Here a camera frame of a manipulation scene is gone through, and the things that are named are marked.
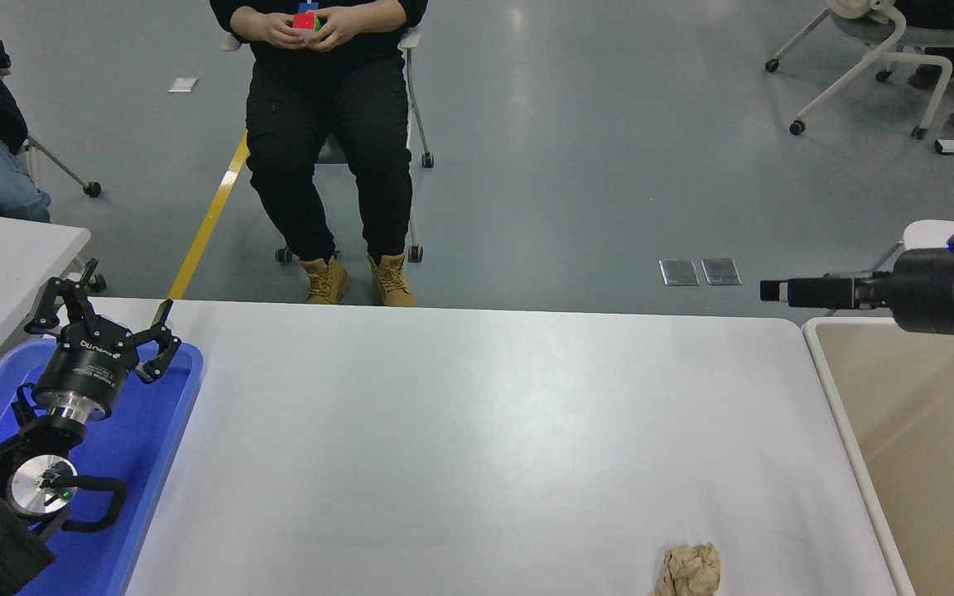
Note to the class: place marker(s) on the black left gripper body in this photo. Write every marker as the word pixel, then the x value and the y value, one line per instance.
pixel 84 368

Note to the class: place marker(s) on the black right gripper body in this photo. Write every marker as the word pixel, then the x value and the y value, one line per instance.
pixel 928 290

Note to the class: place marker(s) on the tan paper ball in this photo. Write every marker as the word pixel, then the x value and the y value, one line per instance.
pixel 688 571

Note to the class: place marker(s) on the coloured puzzle cube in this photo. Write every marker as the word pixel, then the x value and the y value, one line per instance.
pixel 305 21

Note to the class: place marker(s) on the person's left forearm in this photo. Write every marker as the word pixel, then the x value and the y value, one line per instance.
pixel 382 10

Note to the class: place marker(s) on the person's right forearm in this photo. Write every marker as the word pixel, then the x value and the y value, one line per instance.
pixel 243 12

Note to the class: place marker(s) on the person's right hand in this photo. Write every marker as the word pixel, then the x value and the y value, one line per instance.
pixel 274 26

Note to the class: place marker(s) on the person's left hand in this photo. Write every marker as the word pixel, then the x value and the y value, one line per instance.
pixel 340 25

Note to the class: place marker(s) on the blue plastic tray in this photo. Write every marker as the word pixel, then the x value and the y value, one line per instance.
pixel 146 447

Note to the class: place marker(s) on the metal floor plate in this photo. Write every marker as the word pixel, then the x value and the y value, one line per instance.
pixel 720 271
pixel 678 272

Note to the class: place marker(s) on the white chair with castors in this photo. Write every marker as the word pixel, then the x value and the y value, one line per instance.
pixel 93 189

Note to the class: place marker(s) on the large pale plastic bin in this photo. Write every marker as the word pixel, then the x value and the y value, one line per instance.
pixel 924 463

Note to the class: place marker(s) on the white chair grey seat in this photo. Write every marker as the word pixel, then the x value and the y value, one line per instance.
pixel 928 37

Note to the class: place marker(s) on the white rolling chair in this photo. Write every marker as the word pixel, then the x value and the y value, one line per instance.
pixel 332 151

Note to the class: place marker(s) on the person with tan boots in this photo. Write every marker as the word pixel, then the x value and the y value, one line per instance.
pixel 320 108

